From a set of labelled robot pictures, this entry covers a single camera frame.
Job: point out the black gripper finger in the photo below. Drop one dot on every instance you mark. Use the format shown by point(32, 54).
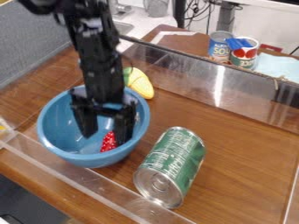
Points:
point(124, 124)

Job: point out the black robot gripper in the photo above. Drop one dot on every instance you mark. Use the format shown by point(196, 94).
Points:
point(95, 38)

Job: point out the red toy strawberry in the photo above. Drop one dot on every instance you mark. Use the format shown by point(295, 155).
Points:
point(108, 143)

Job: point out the blue plastic bowl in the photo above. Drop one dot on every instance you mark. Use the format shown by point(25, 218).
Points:
point(60, 137)

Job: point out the green labelled tin can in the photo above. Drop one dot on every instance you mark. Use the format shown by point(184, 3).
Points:
point(164, 176)

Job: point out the clear acrylic front barrier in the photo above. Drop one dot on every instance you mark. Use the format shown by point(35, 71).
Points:
point(117, 203)

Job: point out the clear acrylic barrier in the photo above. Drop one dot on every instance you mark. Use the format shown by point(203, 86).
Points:
point(172, 56)
point(117, 203)

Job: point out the clear acrylic back barrier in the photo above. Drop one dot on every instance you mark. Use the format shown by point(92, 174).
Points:
point(172, 56)

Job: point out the blue soup can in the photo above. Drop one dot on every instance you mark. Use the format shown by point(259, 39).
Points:
point(219, 49)

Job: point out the red and white tomato can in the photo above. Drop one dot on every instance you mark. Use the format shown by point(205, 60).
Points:
point(244, 56)

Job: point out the blue plastic piece on can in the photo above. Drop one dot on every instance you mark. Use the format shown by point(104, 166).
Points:
point(236, 43)

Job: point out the light blue cloth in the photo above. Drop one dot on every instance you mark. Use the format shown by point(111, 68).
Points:
point(278, 66)

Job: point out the grey metal pole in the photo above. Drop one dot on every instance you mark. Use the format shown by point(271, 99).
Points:
point(226, 17)

